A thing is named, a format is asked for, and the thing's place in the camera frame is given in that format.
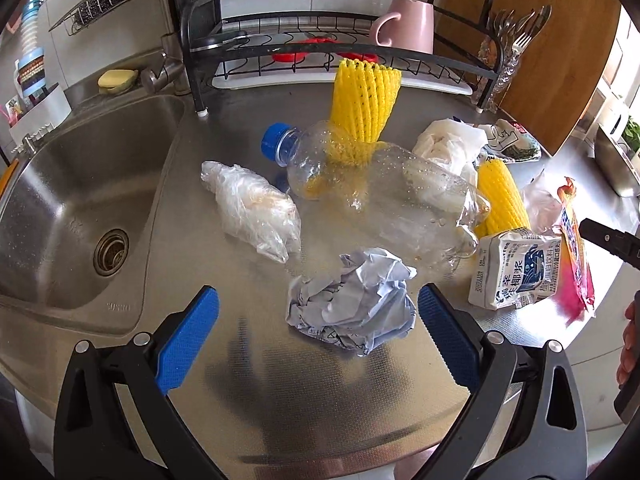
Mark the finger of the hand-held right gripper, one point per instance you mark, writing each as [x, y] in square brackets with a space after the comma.
[607, 237]

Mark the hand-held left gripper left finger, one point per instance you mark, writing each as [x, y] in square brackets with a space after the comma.
[187, 340]

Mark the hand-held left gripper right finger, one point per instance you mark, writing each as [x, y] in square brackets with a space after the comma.
[445, 335]

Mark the pink orange snack wrapper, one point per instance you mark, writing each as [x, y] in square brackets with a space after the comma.
[575, 270]

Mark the small clear plastic bag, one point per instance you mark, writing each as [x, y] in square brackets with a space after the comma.
[542, 205]

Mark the white drink carton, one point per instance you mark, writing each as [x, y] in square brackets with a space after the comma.
[515, 270]

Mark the pale blue paper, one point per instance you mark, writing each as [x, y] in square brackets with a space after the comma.
[350, 305]

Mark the small yellow foam fruit net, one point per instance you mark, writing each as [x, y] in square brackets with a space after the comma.
[502, 195]

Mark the white green snack packet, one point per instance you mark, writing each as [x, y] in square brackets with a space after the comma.
[510, 140]

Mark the clear plastic bottle blue cap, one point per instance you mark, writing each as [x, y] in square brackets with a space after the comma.
[400, 195]

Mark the white plastic bag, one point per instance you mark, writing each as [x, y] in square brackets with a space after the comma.
[445, 147]

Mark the large yellow foam fruit net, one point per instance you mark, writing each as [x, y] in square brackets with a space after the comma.
[362, 105]

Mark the person's right hand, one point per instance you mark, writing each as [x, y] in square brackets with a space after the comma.
[627, 360]

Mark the metal tray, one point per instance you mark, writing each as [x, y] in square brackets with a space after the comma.
[617, 165]

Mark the green vegetables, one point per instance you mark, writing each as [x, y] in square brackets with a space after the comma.
[632, 135]

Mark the sink drain strainer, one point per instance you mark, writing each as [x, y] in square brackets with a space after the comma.
[111, 252]

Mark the wooden cutting board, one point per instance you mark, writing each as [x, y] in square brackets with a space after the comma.
[560, 60]

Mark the glass cutlery holder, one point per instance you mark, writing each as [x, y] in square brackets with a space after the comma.
[502, 80]

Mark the stainless steel sink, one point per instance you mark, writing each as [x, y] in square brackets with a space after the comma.
[60, 200]

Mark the bundle of metal cutlery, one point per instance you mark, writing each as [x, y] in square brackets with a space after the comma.
[520, 25]

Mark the metal faucet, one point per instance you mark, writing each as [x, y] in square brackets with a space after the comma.
[160, 75]

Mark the white sink caddy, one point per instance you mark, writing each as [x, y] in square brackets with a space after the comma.
[42, 115]

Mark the yellow sponge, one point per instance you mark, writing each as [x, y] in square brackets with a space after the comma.
[116, 79]

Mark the white drip tray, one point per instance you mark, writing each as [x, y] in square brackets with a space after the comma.
[280, 81]

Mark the red plastic lid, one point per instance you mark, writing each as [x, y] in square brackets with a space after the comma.
[287, 52]
[357, 56]

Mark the pink mug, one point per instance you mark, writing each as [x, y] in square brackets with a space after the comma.
[407, 22]

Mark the blue flexible faucet nozzle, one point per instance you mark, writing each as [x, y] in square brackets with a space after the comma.
[30, 35]

